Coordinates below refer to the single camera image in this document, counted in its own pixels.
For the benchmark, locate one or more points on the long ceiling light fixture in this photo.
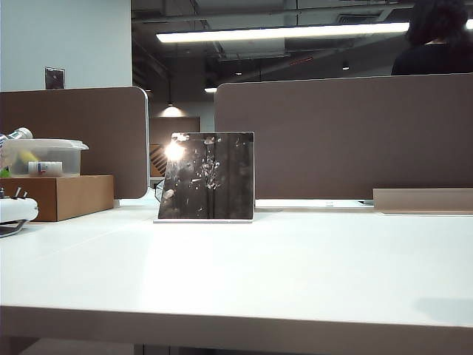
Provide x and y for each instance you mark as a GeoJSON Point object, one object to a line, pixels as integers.
{"type": "Point", "coordinates": [281, 32]}

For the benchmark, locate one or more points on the brown partition panel rounded corner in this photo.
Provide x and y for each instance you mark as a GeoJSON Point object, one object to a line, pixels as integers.
{"type": "Point", "coordinates": [92, 140]}

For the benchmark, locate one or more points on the white black RC transmitter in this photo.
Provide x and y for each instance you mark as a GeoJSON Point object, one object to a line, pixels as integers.
{"type": "Point", "coordinates": [18, 211]}

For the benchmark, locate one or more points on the black pendant lamp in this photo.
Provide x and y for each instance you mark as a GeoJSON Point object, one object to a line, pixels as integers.
{"type": "Point", "coordinates": [345, 66]}

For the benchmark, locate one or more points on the clear plastic food container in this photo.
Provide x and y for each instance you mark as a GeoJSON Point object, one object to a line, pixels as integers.
{"type": "Point", "coordinates": [55, 146]}

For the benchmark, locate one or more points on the brown cardboard box with label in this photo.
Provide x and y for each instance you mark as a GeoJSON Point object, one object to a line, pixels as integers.
{"type": "Point", "coordinates": [74, 197]}

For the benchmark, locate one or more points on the grey wall switch plate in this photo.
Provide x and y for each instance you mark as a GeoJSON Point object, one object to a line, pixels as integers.
{"type": "Point", "coordinates": [55, 78]}

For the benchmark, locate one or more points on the white framed square table mirror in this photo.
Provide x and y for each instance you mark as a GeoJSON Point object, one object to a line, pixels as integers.
{"type": "Point", "coordinates": [210, 177]}

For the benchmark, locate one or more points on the clear plastic water bottle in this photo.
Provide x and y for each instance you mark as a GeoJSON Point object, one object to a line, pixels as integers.
{"type": "Point", "coordinates": [20, 133]}

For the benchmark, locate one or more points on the person in black shirt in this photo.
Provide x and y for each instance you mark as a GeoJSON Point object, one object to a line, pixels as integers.
{"type": "Point", "coordinates": [436, 51]}

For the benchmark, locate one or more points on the green snack packet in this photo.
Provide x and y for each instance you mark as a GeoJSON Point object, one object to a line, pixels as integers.
{"type": "Point", "coordinates": [3, 173]}

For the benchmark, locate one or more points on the wide brown partition panel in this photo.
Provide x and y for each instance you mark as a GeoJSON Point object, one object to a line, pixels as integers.
{"type": "Point", "coordinates": [351, 140]}

